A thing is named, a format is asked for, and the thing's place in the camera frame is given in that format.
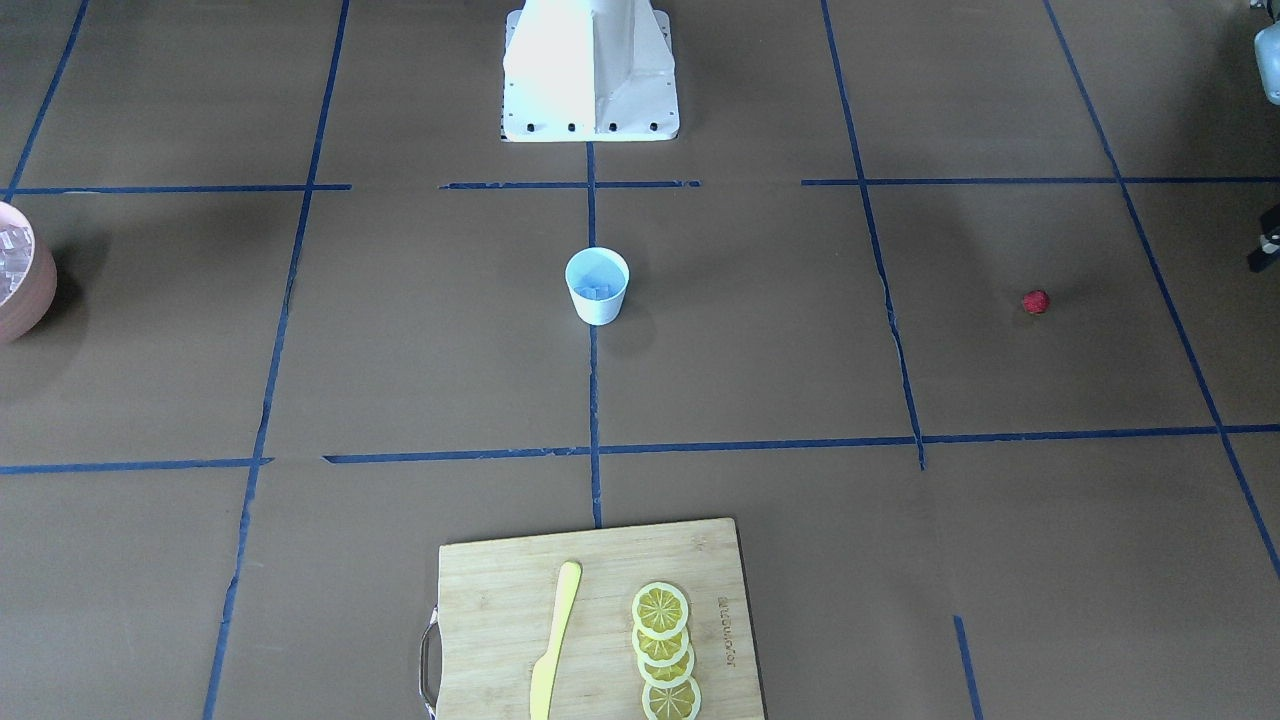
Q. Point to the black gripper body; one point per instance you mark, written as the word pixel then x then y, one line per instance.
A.
pixel 1266 249

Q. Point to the red strawberry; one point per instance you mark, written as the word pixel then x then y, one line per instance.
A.
pixel 1036 302

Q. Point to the clear ice cube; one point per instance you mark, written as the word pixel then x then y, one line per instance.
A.
pixel 598 287

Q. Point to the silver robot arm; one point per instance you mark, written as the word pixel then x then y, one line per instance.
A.
pixel 1266 53

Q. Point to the light blue paper cup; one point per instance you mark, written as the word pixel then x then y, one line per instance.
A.
pixel 596 260

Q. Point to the yellow plastic knife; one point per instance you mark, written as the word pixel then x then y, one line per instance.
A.
pixel 545 669

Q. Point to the wooden cutting board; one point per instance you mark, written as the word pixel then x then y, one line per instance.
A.
pixel 493 615

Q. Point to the pink bowl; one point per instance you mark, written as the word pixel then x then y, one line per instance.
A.
pixel 24 310

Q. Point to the white pedestal column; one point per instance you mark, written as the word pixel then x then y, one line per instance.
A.
pixel 589 71

